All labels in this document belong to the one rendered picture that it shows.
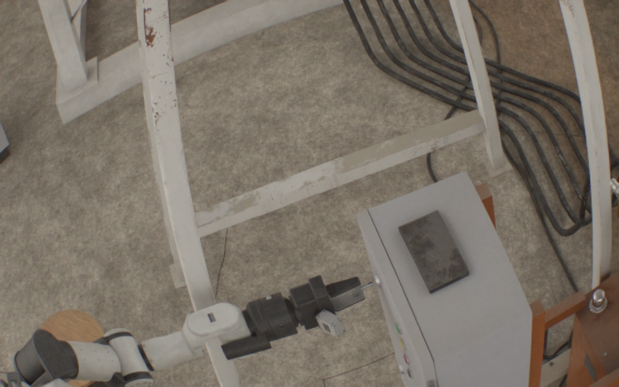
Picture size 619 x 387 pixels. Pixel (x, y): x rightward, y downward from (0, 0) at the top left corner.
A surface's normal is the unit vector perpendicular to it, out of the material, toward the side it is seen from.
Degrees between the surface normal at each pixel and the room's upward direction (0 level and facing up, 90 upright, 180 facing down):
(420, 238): 0
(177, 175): 87
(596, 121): 87
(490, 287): 0
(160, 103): 87
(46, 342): 58
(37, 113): 0
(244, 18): 90
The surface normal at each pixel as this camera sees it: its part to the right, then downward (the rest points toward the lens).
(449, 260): -0.22, -0.69
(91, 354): 0.72, -0.52
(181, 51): 0.28, 0.64
